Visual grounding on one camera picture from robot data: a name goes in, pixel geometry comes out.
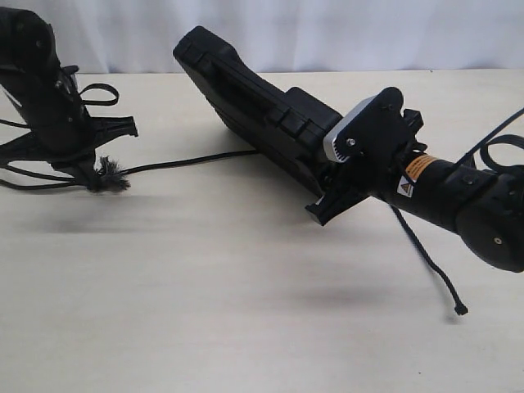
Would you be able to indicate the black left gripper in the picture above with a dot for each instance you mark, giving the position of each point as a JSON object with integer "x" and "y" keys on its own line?
{"x": 65, "y": 142}

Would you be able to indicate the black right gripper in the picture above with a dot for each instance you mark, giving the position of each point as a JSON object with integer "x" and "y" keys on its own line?
{"x": 342, "y": 186}

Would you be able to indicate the black plastic carrying case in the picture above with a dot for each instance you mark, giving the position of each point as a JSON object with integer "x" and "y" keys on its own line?
{"x": 287, "y": 127}

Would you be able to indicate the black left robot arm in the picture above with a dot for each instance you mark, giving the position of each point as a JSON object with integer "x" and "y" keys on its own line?
{"x": 33, "y": 79}

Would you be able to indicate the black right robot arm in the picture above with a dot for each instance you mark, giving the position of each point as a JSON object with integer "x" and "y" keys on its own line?
{"x": 475, "y": 198}

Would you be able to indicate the white backdrop curtain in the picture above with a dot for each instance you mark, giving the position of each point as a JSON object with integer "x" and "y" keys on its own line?
{"x": 290, "y": 36}

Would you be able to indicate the silver-black wrist depth camera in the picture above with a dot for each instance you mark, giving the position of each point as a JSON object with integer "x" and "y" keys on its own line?
{"x": 374, "y": 129}

